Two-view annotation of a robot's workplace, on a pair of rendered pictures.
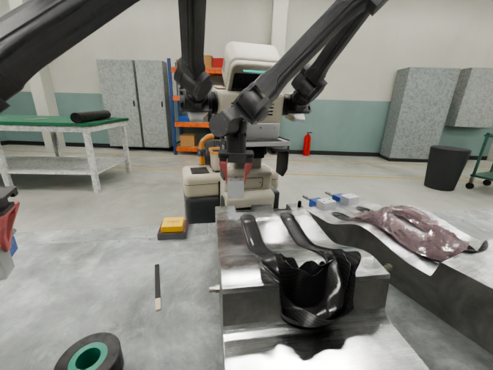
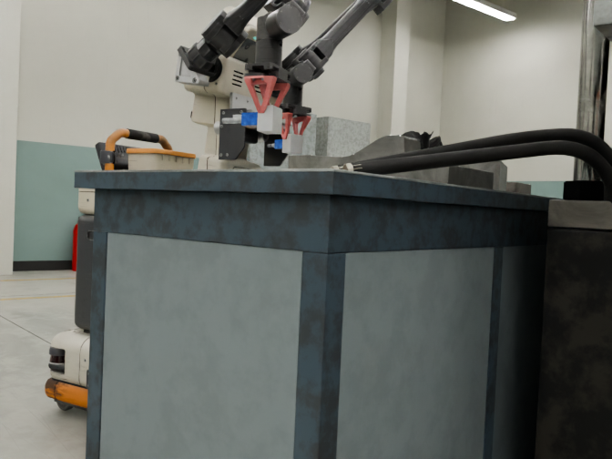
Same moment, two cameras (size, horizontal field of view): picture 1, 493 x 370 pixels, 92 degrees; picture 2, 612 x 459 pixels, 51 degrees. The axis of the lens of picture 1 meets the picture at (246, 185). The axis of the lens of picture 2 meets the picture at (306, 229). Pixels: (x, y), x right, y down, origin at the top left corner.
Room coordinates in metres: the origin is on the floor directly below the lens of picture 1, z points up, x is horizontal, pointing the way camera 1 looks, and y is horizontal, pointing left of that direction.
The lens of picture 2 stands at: (-0.78, 1.27, 0.74)
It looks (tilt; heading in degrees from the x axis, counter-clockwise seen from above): 2 degrees down; 318
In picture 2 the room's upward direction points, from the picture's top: 3 degrees clockwise
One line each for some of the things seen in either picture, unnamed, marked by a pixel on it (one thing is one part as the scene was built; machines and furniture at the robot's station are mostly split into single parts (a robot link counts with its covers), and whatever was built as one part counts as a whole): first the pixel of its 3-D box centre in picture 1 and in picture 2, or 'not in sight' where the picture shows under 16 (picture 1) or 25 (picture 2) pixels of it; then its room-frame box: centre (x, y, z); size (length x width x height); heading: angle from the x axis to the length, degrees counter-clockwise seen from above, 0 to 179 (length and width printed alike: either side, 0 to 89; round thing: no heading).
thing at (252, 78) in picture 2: not in sight; (264, 92); (0.31, 0.43, 0.98); 0.07 x 0.07 x 0.09; 27
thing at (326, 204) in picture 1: (315, 202); not in sight; (0.76, -0.24, 0.86); 0.13 x 0.05 x 0.05; 26
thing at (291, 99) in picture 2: (236, 144); (292, 100); (0.69, 0.03, 1.06); 0.10 x 0.07 x 0.07; 93
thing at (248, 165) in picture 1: (240, 169); (294, 125); (0.69, 0.02, 0.99); 0.07 x 0.07 x 0.09; 2
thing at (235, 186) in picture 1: (235, 183); (281, 145); (0.73, 0.03, 0.93); 0.13 x 0.05 x 0.05; 2
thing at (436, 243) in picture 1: (405, 222); not in sight; (0.54, -0.41, 0.90); 0.26 x 0.18 x 0.08; 26
